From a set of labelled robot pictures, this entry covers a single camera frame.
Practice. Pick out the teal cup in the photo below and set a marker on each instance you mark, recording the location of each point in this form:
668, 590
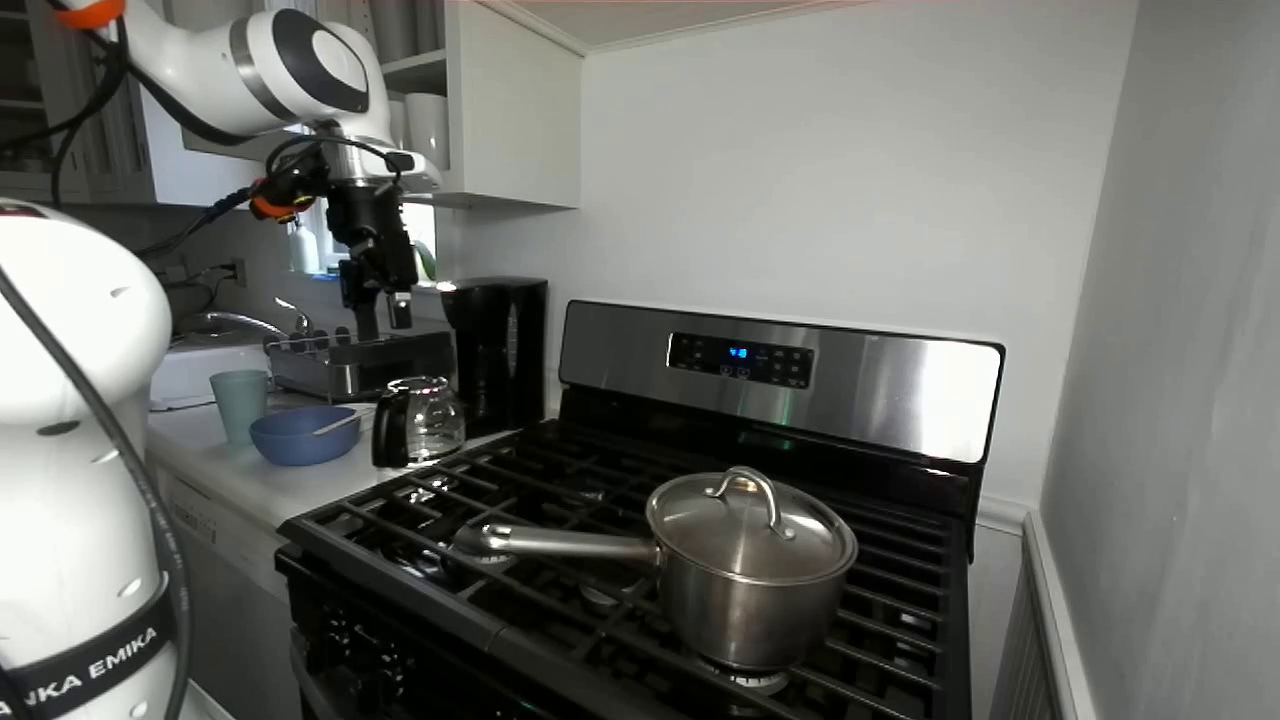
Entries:
239, 402

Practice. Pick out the wall power outlet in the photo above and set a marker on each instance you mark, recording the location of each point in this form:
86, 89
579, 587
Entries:
231, 272

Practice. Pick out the black coffee maker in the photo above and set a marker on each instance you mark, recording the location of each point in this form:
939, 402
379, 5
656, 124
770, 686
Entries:
502, 355

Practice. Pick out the metal dish rack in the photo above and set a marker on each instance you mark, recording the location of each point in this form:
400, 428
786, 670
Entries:
335, 366

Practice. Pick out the black and steel gas stove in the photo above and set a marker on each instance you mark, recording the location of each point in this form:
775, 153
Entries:
852, 386

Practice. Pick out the chrome sink faucet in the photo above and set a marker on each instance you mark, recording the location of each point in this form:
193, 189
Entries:
241, 321

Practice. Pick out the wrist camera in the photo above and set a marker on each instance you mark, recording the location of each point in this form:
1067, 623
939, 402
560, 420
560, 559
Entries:
409, 166

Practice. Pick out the blue bowl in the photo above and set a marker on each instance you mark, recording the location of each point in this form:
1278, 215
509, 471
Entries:
303, 440

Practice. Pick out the stainless steel saucepan lid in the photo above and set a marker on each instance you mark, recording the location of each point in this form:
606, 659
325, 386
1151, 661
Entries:
744, 524

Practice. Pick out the white wall cabinet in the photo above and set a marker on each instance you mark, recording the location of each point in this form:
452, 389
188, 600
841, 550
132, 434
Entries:
513, 121

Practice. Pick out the white base cabinet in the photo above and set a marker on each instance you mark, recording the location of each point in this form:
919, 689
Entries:
233, 614

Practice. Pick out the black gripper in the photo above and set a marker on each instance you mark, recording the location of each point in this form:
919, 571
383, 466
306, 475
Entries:
374, 233

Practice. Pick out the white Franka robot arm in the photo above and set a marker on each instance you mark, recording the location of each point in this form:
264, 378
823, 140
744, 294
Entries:
65, 402

